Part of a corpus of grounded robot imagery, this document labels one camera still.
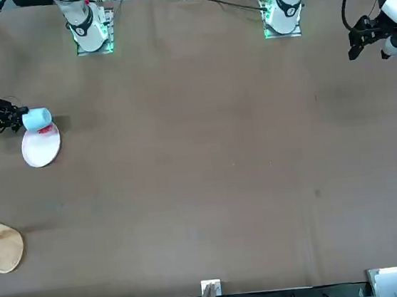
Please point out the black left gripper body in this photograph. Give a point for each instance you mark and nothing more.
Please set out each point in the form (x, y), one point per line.
(382, 29)

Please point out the blue plastic cup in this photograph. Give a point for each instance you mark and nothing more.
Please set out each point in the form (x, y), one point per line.
(37, 118)

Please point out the red block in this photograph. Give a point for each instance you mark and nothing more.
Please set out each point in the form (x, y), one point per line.
(45, 129)

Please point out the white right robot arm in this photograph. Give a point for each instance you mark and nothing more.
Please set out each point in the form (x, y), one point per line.
(84, 29)

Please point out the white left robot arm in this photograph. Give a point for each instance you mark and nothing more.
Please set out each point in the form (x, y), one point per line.
(286, 2)

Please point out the pink plate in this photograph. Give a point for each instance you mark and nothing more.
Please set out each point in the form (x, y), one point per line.
(40, 148)

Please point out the light wooden stand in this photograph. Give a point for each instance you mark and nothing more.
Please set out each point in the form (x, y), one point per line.
(10, 256)

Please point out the metal table edge bracket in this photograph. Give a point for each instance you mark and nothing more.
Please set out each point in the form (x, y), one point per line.
(218, 286)

